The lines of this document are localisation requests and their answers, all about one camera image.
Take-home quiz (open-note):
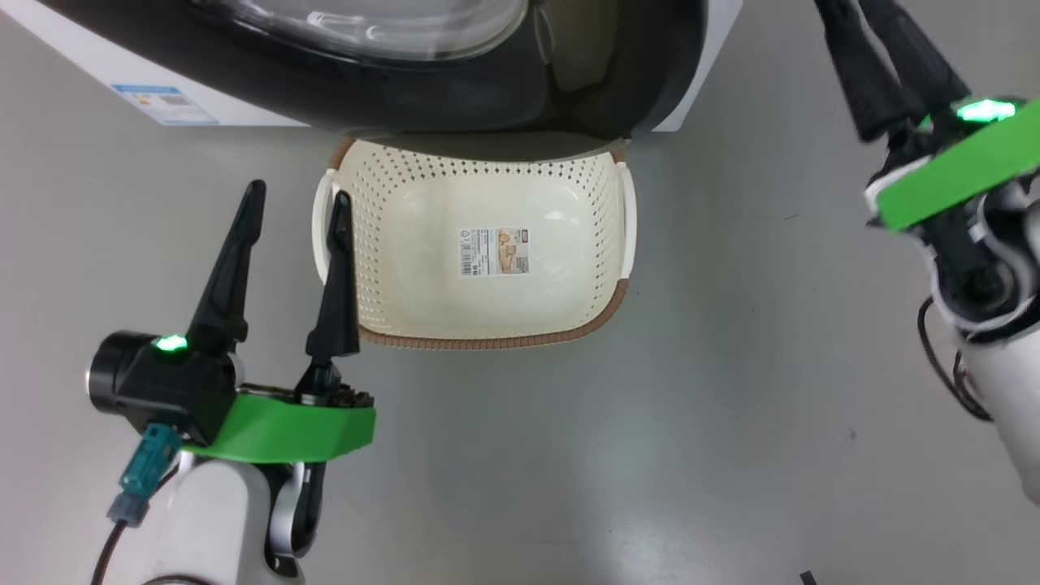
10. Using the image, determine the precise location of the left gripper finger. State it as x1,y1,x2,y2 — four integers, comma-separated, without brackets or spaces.
185,180,268,358
294,191,362,399

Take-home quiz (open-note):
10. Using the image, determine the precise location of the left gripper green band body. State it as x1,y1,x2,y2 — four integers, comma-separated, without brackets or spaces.
180,383,377,465

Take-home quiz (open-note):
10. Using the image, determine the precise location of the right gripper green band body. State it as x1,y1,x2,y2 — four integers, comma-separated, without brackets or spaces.
864,99,1040,234

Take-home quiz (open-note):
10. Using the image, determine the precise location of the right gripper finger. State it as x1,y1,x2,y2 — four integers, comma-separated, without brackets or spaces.
814,0,921,145
859,0,971,120

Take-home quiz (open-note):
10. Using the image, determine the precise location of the black round washing machine door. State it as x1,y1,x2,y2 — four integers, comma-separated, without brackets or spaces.
37,0,716,160

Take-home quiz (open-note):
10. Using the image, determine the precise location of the cream perforated laundry basket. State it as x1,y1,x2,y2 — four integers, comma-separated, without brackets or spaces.
312,136,638,352

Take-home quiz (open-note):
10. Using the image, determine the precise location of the white front-load washing machine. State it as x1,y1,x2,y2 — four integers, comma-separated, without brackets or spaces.
0,0,743,162

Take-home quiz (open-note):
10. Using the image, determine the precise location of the product label sticker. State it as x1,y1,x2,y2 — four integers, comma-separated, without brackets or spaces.
458,227,531,278

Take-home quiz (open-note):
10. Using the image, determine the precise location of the blue energy label sticker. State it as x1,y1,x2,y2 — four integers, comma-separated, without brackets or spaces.
110,83,221,128

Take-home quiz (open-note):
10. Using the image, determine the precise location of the left cable with teal connector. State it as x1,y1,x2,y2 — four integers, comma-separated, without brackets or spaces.
89,422,182,585

